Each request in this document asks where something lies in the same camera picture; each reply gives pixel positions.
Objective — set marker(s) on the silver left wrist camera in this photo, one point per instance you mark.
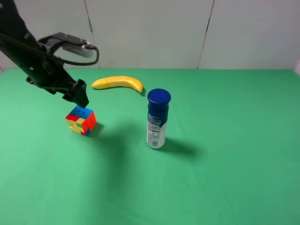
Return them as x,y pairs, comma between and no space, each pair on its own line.
70,44

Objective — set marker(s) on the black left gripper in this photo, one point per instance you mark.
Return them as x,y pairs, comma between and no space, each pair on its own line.
46,71

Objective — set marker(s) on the blue capped white bottle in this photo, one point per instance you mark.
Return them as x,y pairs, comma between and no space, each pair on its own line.
158,107

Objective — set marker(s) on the green table cloth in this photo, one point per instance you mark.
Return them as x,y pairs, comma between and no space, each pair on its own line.
231,156

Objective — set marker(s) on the multicoloured puzzle cube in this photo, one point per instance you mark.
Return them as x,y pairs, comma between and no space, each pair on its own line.
81,120

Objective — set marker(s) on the yellow banana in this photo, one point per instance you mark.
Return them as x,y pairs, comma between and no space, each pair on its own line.
118,81

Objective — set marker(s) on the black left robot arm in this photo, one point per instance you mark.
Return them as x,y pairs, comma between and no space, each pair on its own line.
14,35

